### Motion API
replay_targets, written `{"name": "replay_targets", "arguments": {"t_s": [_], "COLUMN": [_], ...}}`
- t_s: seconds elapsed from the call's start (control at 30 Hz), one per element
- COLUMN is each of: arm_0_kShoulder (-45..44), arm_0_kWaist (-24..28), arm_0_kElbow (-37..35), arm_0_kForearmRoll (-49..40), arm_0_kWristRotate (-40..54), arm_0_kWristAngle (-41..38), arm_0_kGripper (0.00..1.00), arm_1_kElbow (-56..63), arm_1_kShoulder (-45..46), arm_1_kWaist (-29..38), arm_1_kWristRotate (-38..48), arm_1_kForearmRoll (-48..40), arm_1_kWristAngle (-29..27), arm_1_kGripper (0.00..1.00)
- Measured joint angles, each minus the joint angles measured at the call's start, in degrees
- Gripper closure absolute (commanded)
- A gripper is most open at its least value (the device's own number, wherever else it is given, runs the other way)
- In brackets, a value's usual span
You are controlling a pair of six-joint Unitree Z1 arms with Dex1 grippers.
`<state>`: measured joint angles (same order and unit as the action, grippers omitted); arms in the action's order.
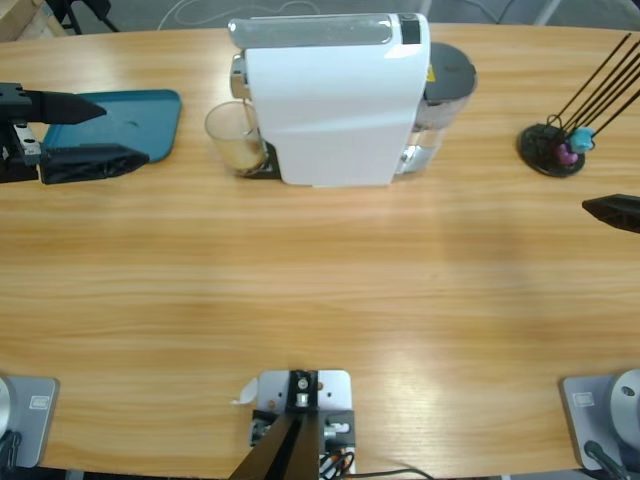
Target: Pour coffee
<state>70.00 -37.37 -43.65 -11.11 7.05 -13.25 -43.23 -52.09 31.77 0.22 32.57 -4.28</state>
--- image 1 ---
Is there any light blue coffee capsule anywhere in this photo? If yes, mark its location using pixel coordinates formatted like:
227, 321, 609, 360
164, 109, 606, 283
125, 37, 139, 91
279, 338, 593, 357
569, 127, 596, 154

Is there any black base cable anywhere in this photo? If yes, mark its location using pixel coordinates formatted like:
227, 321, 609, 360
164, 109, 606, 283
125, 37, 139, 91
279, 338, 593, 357
583, 439, 629, 480
0, 430, 24, 474

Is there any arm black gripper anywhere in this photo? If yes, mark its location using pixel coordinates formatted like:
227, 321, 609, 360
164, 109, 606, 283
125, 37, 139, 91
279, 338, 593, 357
0, 82, 151, 186

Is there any clear glass cup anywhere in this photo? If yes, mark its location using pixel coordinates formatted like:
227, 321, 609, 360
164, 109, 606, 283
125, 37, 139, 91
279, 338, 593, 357
203, 100, 269, 178

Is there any white floor cable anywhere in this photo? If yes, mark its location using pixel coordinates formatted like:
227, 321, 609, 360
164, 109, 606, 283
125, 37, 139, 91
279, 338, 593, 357
158, 0, 321, 29

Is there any thin black cable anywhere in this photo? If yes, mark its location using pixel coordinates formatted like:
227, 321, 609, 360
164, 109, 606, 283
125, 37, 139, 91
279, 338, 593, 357
355, 467, 434, 480

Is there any silver drip tray grid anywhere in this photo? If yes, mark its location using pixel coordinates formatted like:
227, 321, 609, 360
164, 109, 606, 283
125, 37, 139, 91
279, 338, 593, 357
234, 141, 281, 180

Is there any grey base plate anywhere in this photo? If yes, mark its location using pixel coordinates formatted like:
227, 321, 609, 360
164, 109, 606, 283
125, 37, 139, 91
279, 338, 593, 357
0, 375, 60, 469
558, 374, 640, 471

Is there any dark camera post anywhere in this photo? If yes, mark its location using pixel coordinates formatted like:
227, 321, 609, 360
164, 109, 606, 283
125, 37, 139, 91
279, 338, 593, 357
232, 369, 321, 480

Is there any teal plastic tray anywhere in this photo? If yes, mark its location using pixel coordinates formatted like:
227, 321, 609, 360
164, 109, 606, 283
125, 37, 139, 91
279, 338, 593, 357
42, 88, 183, 165

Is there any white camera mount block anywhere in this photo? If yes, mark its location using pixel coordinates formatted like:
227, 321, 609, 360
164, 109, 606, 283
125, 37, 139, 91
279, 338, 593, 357
249, 368, 357, 480

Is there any light wooden crate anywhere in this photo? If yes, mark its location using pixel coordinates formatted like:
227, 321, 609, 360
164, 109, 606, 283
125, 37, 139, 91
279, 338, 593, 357
0, 0, 66, 44

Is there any clear water tank grey lid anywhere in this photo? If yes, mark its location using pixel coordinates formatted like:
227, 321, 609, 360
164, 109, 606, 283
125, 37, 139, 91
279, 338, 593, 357
399, 42, 479, 176

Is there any grey coffee machine lever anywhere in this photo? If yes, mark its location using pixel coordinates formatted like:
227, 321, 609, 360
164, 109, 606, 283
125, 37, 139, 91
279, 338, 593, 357
228, 13, 396, 50

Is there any black chair frame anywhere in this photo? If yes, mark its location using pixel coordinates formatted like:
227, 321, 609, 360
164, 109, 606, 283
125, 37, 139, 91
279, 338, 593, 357
47, 0, 121, 35

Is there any black capsule holder with rods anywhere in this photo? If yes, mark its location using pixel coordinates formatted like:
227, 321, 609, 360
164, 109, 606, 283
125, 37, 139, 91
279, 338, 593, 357
517, 32, 640, 179

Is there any white capsule coffee machine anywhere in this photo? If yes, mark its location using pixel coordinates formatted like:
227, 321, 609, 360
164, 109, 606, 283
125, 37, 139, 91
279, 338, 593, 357
227, 12, 479, 191

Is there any white paper tab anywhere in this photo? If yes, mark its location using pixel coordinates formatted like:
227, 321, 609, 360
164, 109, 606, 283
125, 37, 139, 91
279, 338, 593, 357
229, 378, 260, 406

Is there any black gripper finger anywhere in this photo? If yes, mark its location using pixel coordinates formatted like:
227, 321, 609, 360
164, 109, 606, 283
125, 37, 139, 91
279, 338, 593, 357
581, 193, 640, 233

